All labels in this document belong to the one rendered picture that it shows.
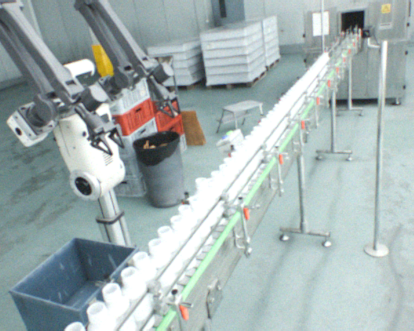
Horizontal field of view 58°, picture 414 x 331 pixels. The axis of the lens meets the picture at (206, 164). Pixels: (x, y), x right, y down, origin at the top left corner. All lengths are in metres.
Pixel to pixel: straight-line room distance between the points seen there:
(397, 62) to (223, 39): 3.48
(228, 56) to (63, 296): 6.78
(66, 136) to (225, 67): 6.51
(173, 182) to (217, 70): 4.87
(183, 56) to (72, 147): 6.93
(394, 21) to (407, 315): 4.09
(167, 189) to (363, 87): 3.47
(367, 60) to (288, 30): 6.01
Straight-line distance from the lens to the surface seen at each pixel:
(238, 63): 7.86
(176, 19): 12.88
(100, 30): 1.79
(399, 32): 5.74
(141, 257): 1.00
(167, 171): 3.40
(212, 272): 1.24
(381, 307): 2.47
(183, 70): 8.51
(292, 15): 11.54
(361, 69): 5.83
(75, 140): 1.62
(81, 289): 1.68
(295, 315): 2.38
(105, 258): 1.54
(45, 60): 1.39
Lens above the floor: 1.71
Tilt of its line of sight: 23 degrees down
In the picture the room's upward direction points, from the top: 9 degrees counter-clockwise
